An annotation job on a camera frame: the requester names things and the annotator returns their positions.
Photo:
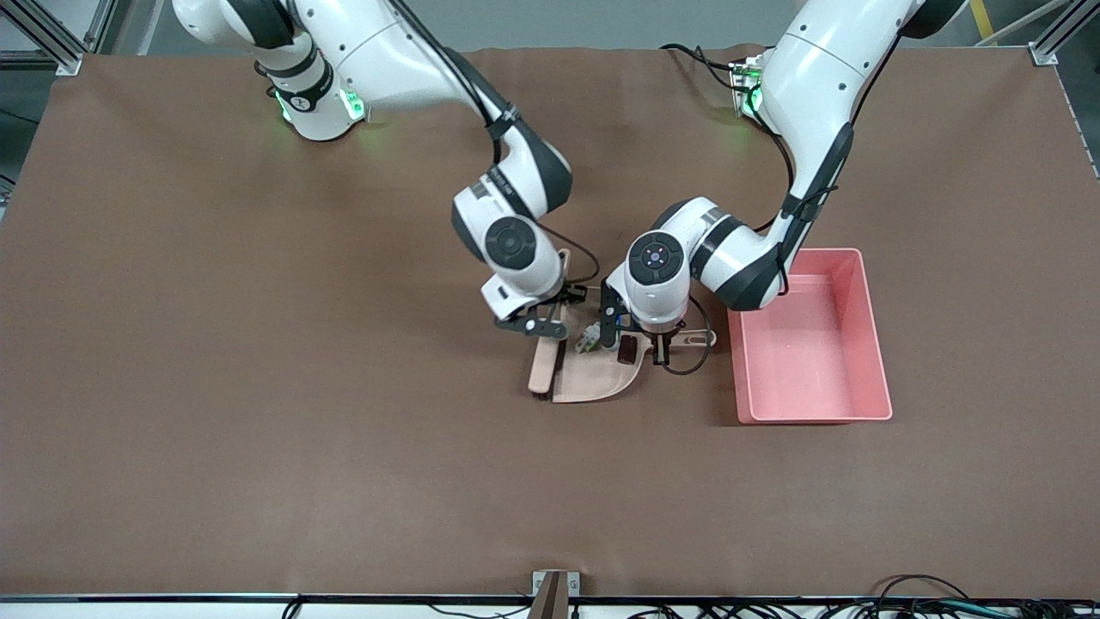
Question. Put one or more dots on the right arm base connector plate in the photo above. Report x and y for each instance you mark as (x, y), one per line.
(352, 103)

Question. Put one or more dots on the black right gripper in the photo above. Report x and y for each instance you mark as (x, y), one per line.
(561, 297)

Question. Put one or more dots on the pale plastic hand brush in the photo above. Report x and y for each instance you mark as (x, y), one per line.
(543, 370)

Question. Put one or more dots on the large table cover sheet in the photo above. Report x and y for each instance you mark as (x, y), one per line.
(344, 481)

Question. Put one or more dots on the dark maroon electronic component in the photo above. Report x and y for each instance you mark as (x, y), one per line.
(626, 348)

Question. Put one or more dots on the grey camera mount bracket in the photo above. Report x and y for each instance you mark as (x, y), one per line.
(554, 593)

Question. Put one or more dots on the left arm base connector plate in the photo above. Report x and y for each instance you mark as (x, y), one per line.
(746, 82)

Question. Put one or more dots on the pink plastic bin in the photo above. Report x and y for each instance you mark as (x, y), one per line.
(816, 370)

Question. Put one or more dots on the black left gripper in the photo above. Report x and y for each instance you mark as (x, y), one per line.
(662, 346)

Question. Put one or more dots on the green white electronic component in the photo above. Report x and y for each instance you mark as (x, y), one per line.
(588, 340)

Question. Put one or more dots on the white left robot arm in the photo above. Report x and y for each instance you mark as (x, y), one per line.
(816, 86)

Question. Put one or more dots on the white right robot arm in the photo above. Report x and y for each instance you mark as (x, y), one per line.
(387, 52)

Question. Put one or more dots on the pale plastic dustpan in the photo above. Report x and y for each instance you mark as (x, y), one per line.
(593, 383)

